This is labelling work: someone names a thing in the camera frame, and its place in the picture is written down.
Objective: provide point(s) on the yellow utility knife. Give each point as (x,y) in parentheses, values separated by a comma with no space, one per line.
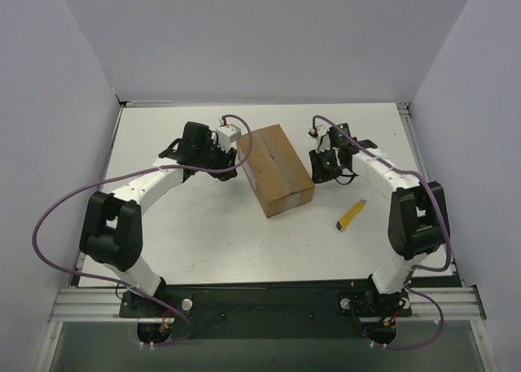
(343,222)

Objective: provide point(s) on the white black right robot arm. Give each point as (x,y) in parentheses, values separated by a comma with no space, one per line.
(417,222)

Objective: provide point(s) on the aluminium front frame rail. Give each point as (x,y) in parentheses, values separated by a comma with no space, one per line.
(101,305)

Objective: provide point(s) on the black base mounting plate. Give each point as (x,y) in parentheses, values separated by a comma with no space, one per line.
(274,312)

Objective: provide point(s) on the brown cardboard express box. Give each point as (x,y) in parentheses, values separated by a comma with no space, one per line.
(278,177)

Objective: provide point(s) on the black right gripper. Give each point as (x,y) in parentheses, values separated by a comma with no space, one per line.
(322,165)

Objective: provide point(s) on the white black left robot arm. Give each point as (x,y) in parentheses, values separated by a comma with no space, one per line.
(112,232)

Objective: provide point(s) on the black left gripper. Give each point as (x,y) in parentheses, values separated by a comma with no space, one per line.
(224,162)

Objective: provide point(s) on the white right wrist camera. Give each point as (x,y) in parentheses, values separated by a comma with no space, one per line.
(321,134)

